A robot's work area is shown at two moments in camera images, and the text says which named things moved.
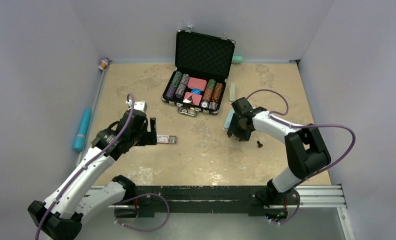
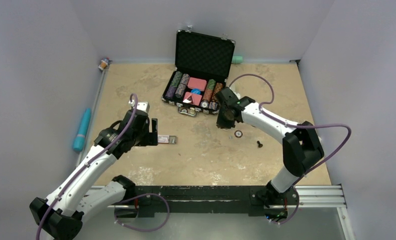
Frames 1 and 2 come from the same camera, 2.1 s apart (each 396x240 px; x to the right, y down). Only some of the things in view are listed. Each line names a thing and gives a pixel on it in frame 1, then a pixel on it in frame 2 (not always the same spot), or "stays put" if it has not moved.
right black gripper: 243,136 -> 222,124
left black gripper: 151,138 stays put
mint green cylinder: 237,59 stays put
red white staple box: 167,139 stays put
